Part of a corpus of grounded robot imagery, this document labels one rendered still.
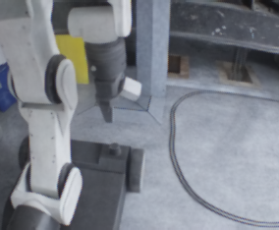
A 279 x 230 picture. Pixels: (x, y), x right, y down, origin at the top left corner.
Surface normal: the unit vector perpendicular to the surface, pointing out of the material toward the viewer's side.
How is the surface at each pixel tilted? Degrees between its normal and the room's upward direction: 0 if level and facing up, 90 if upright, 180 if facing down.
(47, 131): 60
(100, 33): 101
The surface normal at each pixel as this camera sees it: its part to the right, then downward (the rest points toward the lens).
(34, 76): -0.12, 0.57
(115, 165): -0.09, -0.11
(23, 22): -0.12, 0.75
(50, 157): -0.11, 0.15
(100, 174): 0.00, -0.77
